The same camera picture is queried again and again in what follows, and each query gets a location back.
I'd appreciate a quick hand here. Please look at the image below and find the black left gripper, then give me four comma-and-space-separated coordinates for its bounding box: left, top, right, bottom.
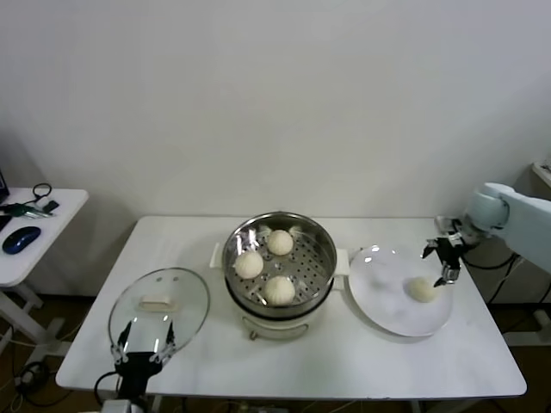
109, 321, 176, 382

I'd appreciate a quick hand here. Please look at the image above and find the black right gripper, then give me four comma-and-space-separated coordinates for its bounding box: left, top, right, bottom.
420, 234, 467, 289

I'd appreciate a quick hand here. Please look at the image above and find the white steamed baozi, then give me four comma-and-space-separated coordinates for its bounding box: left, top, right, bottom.
263, 275, 296, 306
267, 229, 295, 256
234, 250, 264, 279
406, 277, 441, 303

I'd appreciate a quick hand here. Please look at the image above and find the round glass pot lid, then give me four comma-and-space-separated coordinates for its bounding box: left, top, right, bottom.
107, 267, 211, 356

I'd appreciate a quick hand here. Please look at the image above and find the perforated steel steamer basket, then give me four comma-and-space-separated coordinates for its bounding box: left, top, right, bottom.
209, 211, 350, 309

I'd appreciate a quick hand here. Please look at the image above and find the white round plate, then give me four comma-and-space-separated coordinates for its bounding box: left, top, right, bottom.
346, 243, 454, 339

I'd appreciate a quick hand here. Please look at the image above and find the cream electric pot base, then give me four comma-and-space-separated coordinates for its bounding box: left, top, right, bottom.
226, 274, 347, 343

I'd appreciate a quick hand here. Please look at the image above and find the white side table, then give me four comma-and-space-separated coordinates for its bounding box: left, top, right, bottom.
0, 188, 90, 358

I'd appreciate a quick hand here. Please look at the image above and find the blue computer mouse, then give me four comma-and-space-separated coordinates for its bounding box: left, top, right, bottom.
2, 226, 42, 255

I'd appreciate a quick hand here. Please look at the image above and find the green key bunch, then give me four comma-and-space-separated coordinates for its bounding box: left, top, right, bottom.
0, 201, 55, 219

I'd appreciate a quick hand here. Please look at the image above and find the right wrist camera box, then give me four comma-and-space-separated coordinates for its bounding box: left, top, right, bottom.
433, 214, 458, 236

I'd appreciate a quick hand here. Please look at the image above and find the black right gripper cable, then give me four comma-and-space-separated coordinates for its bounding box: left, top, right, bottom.
462, 247, 520, 271

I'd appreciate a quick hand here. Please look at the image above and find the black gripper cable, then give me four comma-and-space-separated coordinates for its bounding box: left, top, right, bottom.
94, 372, 122, 404
462, 247, 520, 271

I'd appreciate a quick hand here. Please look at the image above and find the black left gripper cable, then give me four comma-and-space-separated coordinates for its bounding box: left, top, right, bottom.
94, 372, 122, 404

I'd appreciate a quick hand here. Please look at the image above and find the black cable with adapter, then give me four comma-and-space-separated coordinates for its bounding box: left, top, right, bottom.
486, 257, 529, 306

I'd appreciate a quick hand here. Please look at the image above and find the black looped cord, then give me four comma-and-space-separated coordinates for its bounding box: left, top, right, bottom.
16, 183, 53, 207

